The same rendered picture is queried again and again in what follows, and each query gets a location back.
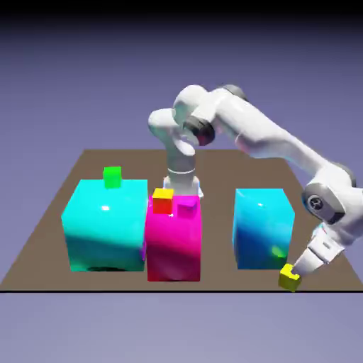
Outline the small yellow cube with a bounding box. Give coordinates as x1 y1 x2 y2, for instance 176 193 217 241
277 262 302 293

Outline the small green cube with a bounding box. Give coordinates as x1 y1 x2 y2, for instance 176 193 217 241
102 166 122 189

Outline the small magenta cube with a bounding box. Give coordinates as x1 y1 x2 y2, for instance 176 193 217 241
177 196 199 219

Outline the large blue box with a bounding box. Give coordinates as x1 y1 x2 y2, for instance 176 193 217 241
231 188 296 270

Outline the large magenta box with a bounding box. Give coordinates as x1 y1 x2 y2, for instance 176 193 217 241
143 194 203 283

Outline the large cyan box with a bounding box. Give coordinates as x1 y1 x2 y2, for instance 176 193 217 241
60 179 149 272

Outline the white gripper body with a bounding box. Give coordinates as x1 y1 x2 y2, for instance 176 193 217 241
292 247 325 278

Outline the small orange cube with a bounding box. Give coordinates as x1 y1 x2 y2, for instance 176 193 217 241
152 187 174 216

